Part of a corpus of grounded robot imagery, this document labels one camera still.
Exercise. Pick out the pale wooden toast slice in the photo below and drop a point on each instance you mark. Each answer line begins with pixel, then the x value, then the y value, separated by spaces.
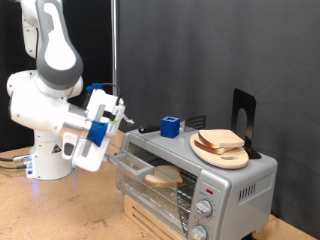
pixel 220 137

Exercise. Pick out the white bread slice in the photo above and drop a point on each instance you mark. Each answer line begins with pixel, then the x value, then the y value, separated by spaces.
pixel 163 176

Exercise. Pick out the brown-edged wooden toast slice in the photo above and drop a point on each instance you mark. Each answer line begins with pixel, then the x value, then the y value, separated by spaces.
pixel 210 148

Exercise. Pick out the black metal bookend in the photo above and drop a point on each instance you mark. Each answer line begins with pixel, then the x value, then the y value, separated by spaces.
pixel 249 103

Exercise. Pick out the oval wooden cutting board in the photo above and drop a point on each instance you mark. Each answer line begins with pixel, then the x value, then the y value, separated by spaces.
pixel 228 160

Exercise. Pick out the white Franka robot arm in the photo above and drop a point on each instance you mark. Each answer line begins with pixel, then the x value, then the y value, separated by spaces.
pixel 40 110

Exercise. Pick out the dark grey backdrop panel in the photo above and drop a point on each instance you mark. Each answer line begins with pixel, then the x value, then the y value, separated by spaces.
pixel 200 50

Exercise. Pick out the wooden crate under oven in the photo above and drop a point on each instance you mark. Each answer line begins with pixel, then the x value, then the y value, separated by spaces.
pixel 143 218

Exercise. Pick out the black backdrop curtain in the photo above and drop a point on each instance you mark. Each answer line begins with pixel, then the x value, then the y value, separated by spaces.
pixel 96 40

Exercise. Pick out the silver toaster oven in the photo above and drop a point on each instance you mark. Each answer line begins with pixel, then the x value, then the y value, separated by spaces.
pixel 240 213

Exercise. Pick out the silver oven knob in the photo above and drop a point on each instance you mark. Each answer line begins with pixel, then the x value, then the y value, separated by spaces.
pixel 199 232
pixel 204 208

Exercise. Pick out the vertical metal pole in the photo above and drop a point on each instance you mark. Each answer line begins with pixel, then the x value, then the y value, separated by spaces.
pixel 114 43

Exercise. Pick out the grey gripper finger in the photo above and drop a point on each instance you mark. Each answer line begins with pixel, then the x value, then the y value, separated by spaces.
pixel 108 157
pixel 128 119

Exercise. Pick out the spatula with blue grip block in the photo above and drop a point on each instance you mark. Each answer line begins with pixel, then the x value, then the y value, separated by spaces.
pixel 170 128

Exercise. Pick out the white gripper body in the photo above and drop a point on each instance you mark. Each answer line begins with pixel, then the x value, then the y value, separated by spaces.
pixel 95 156

